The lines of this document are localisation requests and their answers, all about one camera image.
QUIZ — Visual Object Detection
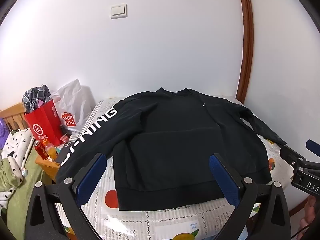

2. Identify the red paper bag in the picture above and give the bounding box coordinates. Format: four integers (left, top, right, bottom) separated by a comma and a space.
24, 99, 64, 147

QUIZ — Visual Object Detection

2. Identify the black sweatshirt with white lettering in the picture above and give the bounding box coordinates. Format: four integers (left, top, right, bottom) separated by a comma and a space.
55, 87, 288, 212

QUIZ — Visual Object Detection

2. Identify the brown wooden door frame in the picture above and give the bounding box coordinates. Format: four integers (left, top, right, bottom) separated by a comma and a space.
236, 0, 254, 104

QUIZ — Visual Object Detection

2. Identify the black object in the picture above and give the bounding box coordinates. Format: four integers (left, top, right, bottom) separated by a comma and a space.
60, 123, 83, 134

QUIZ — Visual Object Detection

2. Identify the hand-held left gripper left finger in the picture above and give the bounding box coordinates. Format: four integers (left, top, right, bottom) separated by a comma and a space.
26, 152, 108, 240

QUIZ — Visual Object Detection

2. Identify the green blanket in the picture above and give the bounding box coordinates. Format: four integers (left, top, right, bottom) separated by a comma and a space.
0, 140, 54, 232

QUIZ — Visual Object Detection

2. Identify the white floral cloth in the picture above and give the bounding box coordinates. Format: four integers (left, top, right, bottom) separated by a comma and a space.
0, 129, 35, 209

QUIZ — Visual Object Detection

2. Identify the fruit print tablecloth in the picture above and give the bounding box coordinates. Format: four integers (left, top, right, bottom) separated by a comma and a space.
54, 96, 300, 240

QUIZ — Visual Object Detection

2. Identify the purple plush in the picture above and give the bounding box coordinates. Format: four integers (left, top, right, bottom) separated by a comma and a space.
0, 119, 11, 153

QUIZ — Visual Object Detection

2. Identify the white plastic shopping bag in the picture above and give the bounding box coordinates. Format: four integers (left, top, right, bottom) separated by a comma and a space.
51, 78, 98, 133

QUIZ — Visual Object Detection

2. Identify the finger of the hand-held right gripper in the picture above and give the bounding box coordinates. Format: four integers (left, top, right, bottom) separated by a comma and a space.
279, 144, 307, 167
306, 139, 320, 156

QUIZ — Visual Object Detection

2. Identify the wooden nightstand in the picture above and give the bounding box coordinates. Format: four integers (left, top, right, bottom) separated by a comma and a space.
34, 152, 62, 181

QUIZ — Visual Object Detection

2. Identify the red drink can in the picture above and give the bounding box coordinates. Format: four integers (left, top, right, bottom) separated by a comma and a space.
34, 140, 50, 161

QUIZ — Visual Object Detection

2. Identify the wooden headboard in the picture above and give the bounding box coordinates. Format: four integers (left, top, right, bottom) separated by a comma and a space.
0, 102, 32, 133

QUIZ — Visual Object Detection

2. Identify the white light switch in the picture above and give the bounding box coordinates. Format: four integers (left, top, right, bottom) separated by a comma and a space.
110, 4, 127, 20

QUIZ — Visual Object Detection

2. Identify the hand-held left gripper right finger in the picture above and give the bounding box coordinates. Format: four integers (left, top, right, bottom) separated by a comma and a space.
209, 152, 293, 240

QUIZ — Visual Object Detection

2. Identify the grey plaid cloth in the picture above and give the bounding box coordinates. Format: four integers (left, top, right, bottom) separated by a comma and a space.
22, 84, 52, 114

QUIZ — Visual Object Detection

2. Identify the person's right hand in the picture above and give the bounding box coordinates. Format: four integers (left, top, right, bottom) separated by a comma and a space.
299, 195, 320, 238

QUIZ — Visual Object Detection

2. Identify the orange drink bottle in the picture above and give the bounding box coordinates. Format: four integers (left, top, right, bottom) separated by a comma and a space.
44, 140, 59, 161

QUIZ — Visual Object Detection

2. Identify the black smartphone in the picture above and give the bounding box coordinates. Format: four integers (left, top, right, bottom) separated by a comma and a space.
55, 141, 75, 166

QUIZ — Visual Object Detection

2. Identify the black cable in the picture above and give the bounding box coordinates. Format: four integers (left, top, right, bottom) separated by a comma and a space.
291, 226, 308, 240

